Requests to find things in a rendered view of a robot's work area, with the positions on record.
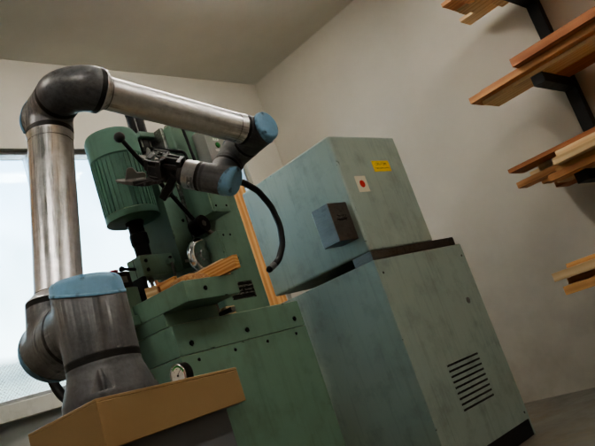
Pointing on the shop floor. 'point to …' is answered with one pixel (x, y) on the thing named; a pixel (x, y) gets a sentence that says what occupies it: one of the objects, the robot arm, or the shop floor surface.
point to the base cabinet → (272, 390)
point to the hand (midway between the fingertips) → (127, 169)
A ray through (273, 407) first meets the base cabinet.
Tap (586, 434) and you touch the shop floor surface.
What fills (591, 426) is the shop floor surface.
